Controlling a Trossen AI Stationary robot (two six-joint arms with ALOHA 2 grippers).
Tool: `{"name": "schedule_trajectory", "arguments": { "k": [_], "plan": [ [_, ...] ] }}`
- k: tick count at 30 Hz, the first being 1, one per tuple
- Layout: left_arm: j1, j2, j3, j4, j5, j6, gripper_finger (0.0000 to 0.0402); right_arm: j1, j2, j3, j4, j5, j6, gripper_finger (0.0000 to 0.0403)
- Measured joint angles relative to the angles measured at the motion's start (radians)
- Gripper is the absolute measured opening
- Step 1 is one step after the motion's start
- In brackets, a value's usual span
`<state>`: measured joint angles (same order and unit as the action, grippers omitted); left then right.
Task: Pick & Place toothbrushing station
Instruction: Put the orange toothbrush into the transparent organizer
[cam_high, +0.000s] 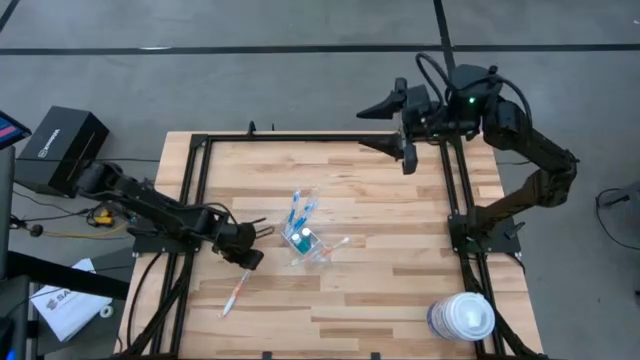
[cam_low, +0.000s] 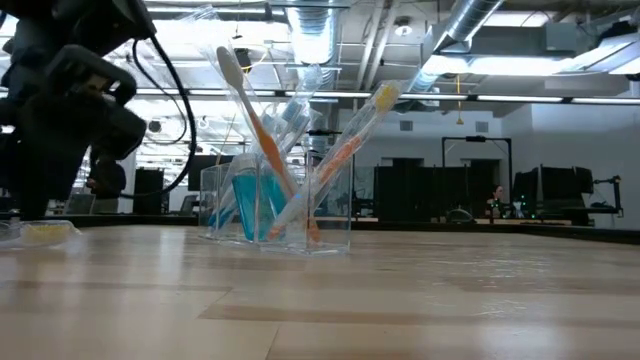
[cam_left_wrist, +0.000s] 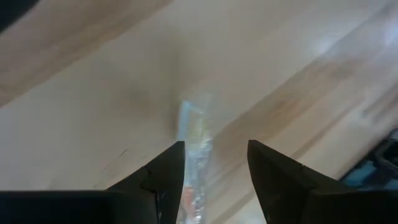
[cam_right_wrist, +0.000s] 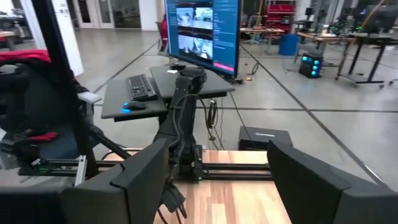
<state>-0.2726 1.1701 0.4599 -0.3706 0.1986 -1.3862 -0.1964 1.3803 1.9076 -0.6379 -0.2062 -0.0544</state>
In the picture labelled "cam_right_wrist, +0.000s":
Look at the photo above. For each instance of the black keyboard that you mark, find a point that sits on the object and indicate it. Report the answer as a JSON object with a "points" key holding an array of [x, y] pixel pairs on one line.
{"points": [[141, 87]]}

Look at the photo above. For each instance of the black monitor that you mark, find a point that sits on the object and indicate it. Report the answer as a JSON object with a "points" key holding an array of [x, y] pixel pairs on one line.
{"points": [[381, 18]]}

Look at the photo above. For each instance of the wooden table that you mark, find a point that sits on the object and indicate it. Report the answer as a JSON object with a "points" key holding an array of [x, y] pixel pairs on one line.
{"points": [[323, 36]]}

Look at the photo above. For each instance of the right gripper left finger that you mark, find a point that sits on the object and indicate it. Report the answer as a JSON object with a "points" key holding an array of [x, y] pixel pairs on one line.
{"points": [[140, 186]]}

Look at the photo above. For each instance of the red jacket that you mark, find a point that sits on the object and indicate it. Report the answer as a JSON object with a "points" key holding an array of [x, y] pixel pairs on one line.
{"points": [[25, 56]]}

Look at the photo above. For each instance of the computer tower blue lights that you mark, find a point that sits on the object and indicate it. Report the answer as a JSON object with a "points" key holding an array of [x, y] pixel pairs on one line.
{"points": [[311, 65]]}

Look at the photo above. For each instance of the black standing desk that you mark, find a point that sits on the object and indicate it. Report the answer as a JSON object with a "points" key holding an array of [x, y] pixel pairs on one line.
{"points": [[370, 39]]}

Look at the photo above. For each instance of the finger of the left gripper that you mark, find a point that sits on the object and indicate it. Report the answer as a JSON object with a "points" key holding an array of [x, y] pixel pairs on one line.
{"points": [[174, 199]]}

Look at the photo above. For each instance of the red shelf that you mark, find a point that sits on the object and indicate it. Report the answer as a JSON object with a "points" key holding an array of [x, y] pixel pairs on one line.
{"points": [[280, 12]]}

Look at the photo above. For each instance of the black computer desk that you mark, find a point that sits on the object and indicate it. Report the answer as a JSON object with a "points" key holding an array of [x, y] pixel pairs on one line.
{"points": [[115, 99]]}

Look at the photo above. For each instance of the blue-screen computer monitor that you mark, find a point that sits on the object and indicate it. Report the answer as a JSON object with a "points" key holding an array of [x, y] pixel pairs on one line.
{"points": [[202, 31]]}

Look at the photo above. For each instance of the white column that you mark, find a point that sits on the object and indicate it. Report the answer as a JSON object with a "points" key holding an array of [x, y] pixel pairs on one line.
{"points": [[73, 46]]}

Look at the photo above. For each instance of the black office chair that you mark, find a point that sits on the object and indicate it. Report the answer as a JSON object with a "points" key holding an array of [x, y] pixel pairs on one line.
{"points": [[40, 102]]}

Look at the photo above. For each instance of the black computer mouse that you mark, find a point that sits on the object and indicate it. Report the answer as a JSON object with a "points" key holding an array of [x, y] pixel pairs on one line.
{"points": [[134, 105]]}

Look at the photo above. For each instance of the black cardboard box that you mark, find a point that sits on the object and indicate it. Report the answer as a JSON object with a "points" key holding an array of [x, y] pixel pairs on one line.
{"points": [[264, 138]]}

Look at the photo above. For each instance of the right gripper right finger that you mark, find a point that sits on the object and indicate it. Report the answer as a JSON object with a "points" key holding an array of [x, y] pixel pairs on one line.
{"points": [[311, 193]]}

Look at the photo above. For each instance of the blue bin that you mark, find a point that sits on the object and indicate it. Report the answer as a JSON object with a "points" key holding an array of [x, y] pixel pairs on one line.
{"points": [[289, 45]]}

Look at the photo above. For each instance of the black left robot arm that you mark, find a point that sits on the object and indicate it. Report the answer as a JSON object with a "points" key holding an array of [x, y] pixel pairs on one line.
{"points": [[186, 102]]}

